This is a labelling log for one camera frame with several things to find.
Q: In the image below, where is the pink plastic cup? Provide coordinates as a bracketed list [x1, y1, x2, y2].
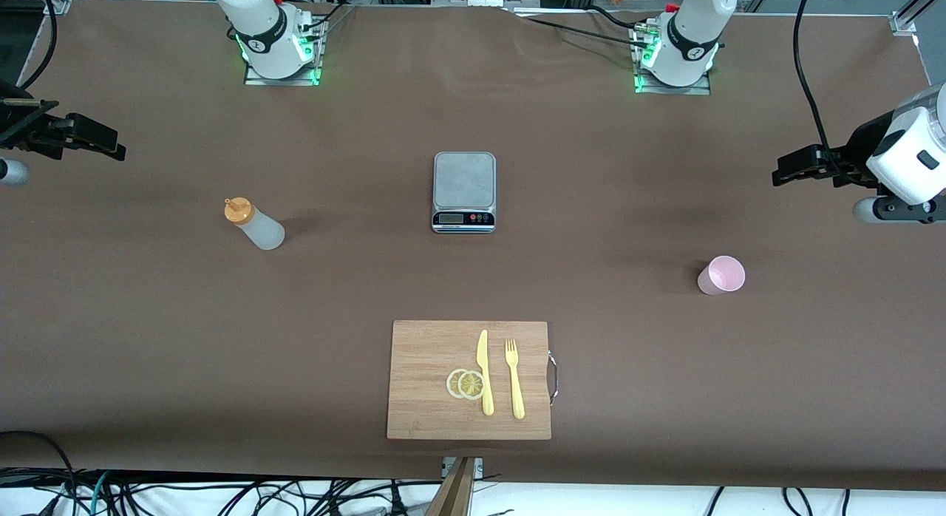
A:
[697, 255, 746, 296]

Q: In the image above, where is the translucent sauce bottle orange cap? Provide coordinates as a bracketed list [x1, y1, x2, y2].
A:
[224, 197, 286, 251]

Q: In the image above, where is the silver digital kitchen scale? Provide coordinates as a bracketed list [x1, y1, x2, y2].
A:
[432, 152, 497, 234]

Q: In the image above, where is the yellow plastic fork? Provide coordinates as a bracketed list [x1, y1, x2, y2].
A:
[505, 339, 525, 420]

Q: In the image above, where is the yellow plastic knife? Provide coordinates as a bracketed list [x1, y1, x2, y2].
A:
[476, 329, 494, 417]

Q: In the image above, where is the bamboo cutting board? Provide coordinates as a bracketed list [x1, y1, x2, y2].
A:
[387, 320, 559, 441]

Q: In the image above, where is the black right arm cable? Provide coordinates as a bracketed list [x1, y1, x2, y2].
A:
[16, 0, 60, 89]

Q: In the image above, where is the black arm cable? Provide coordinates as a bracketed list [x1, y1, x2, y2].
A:
[16, 0, 60, 89]
[792, 0, 851, 180]

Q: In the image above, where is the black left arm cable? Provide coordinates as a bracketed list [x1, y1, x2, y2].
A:
[792, 0, 851, 180]

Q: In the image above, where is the black base cable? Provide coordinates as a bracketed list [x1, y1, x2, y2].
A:
[510, 10, 655, 50]

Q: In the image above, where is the black looped floor cable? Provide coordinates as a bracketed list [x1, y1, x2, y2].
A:
[0, 430, 78, 516]

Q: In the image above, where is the teal floor cable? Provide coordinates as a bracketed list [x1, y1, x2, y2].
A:
[87, 470, 112, 516]

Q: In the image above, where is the wooden post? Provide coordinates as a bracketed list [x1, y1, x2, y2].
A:
[425, 457, 475, 516]

